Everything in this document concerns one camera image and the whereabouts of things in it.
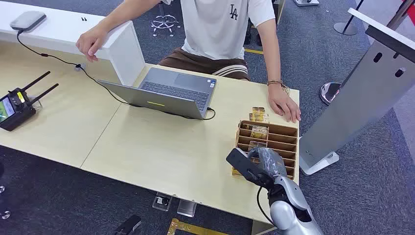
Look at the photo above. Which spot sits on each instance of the person's right hand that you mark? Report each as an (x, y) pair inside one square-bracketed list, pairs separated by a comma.
[(92, 40)]

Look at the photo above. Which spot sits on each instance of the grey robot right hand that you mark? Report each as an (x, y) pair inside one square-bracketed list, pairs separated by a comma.
[(270, 162)]

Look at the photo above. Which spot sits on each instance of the person's left hand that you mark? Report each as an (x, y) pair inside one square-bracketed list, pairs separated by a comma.
[(282, 102)]

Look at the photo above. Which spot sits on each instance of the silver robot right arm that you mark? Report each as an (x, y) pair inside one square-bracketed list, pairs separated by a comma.
[(288, 214)]

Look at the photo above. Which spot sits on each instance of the hotel key card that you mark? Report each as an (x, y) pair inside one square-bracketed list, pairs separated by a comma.
[(259, 110), (259, 118), (256, 146), (259, 133)]

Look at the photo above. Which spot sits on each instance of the wooden card holder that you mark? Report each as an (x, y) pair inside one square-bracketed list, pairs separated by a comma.
[(285, 142)]

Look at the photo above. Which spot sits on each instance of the person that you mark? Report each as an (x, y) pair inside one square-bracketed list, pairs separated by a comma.
[(214, 29)]

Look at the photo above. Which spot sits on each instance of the chrome stanchion base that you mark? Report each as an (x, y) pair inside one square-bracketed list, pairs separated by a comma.
[(328, 93)]

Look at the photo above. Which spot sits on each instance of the grey flat adapter box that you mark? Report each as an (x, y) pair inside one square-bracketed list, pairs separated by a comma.
[(27, 20)]

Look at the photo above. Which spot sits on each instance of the grey standing kiosk panel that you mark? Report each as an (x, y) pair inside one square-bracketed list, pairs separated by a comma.
[(356, 97)]

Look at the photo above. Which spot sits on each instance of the chrome stool base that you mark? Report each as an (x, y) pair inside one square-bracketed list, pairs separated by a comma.
[(165, 22)]

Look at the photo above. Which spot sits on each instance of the clear acrylic stand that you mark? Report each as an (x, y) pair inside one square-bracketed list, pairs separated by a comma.
[(36, 103)]

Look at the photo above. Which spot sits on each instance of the clear acrylic block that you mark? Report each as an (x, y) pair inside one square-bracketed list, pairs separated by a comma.
[(162, 201), (187, 208)]

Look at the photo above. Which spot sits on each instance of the grey laptop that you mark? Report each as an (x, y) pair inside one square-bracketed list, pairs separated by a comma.
[(178, 84)]

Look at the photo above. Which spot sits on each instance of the grey stanchion with round base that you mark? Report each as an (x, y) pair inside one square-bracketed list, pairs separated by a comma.
[(345, 28)]

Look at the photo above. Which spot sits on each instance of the black remote controller with antennas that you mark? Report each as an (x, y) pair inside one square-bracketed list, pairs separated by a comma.
[(16, 108)]

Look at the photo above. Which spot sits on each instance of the white stand base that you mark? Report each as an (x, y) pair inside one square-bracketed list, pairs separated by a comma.
[(306, 2)]

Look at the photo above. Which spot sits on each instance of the black flat object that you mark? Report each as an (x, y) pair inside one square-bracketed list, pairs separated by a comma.
[(128, 225)]

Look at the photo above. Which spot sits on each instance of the chair caster wheel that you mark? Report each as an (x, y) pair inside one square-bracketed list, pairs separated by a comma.
[(5, 214), (2, 189)]

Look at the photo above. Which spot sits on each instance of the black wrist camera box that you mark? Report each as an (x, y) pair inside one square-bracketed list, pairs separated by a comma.
[(240, 163)]

